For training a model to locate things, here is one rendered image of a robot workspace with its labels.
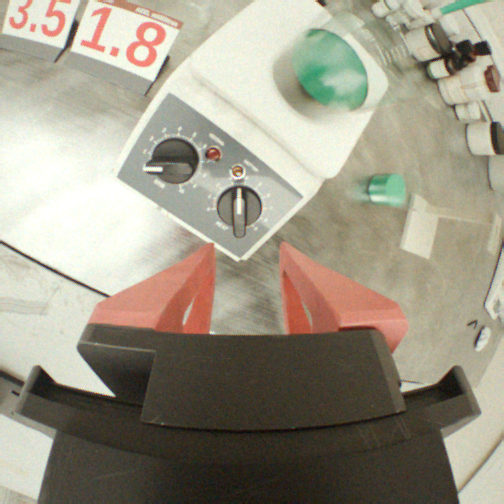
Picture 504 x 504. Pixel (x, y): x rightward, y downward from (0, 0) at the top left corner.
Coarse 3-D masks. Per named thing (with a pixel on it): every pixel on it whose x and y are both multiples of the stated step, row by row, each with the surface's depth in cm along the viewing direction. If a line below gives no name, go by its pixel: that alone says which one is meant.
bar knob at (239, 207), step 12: (228, 192) 18; (240, 192) 17; (252, 192) 18; (228, 204) 18; (240, 204) 17; (252, 204) 18; (228, 216) 19; (240, 216) 17; (252, 216) 19; (240, 228) 18
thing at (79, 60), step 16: (176, 32) 15; (80, 48) 15; (64, 64) 15; (80, 64) 15; (96, 64) 16; (112, 64) 16; (128, 64) 17; (160, 64) 17; (112, 80) 17; (128, 80) 17; (144, 80) 18
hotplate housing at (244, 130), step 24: (192, 96) 14; (216, 96) 14; (144, 120) 15; (216, 120) 15; (240, 120) 15; (264, 144) 16; (288, 168) 17; (312, 192) 19; (168, 216) 19; (288, 216) 20; (264, 240) 21
